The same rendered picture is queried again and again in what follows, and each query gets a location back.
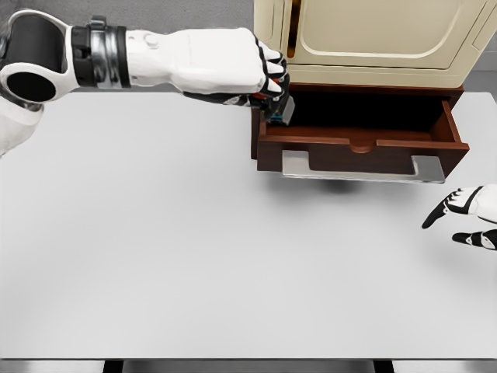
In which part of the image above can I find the cream cabinet with brown base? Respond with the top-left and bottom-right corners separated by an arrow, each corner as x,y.
250,0 -> 497,161

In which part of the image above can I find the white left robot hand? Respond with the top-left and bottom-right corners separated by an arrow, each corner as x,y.
170,26 -> 291,110

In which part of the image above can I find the brown wooden drawer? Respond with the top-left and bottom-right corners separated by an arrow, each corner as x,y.
256,98 -> 471,182

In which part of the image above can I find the grey switch with red button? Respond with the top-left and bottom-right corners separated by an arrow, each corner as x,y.
250,92 -> 296,127

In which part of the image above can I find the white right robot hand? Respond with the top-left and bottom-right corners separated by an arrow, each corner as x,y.
421,184 -> 497,251

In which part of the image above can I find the grey metal drawer handle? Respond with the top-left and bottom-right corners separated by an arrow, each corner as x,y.
280,149 -> 446,185

